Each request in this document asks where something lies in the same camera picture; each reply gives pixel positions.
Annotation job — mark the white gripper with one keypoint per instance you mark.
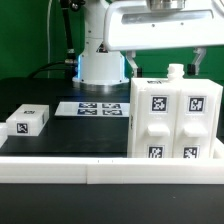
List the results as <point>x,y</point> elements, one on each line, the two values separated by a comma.
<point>135,25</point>

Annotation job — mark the white cabinet door panel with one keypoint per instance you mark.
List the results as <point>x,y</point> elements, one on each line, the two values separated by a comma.
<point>156,121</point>
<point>197,119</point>

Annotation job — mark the white cabinet body box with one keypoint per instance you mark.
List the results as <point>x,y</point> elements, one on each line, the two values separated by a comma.
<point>174,79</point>

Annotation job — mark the white cabinet top block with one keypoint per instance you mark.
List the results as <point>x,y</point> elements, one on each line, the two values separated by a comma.
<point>28,120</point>

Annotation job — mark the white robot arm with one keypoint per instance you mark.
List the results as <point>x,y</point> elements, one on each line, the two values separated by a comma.
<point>99,68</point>

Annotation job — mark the white marker base plate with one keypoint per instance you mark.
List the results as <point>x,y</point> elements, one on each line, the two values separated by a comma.
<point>93,109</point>

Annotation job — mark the white border fence rail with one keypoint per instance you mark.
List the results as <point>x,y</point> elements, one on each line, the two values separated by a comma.
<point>114,170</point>

